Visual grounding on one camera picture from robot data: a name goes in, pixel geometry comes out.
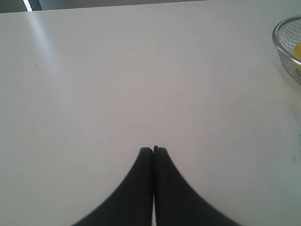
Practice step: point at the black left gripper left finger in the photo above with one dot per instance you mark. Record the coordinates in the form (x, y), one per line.
(131, 204)

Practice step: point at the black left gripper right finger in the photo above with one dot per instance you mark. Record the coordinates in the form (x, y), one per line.
(176, 202)

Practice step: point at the oval wire mesh basket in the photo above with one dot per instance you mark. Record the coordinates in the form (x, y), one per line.
(285, 36)

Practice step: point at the yellow lemon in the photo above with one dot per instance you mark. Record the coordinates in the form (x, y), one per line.
(297, 51)

